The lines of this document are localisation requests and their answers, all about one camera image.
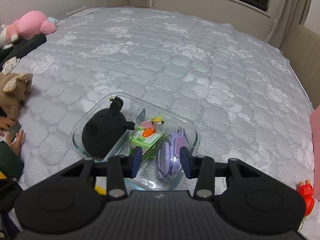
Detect quilted grey mattress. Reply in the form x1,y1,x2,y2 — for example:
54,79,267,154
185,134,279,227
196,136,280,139
17,6,315,198

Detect green carrot toy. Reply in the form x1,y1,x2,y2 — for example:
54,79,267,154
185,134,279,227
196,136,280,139
128,116,167,158

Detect purple plastic case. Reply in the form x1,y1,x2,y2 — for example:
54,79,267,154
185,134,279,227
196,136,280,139
155,127,188,180

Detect brown plush toy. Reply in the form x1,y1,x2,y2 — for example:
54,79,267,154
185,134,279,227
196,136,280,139
0,72,33,119

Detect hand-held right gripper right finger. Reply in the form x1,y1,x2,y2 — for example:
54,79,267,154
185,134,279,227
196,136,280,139
179,146,285,201

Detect black plush toy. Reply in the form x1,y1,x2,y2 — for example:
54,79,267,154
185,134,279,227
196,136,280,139
81,97,137,159

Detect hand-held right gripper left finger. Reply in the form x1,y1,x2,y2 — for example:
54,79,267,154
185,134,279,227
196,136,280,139
37,146,143,201

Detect divided clear glass container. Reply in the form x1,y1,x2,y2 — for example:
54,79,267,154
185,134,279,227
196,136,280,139
71,92,202,199

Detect red keychain toy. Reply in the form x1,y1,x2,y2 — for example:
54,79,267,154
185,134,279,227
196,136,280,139
297,179,315,230

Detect black cloth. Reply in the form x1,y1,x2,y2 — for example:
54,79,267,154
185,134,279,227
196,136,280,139
0,34,47,67

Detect another person's forearm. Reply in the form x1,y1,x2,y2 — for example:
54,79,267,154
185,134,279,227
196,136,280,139
0,142,25,179

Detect small grey object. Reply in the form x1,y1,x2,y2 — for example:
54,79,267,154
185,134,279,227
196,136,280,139
6,121,22,140

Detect white spotted cloth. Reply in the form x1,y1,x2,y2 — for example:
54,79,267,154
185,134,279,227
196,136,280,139
1,56,20,74

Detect beige bed headboard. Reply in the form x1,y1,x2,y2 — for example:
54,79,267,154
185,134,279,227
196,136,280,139
279,24,320,110

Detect pink paper bag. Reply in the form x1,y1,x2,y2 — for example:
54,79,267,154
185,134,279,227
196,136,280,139
309,104,320,202

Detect pink plush toy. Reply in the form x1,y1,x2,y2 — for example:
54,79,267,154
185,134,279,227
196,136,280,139
0,10,57,49

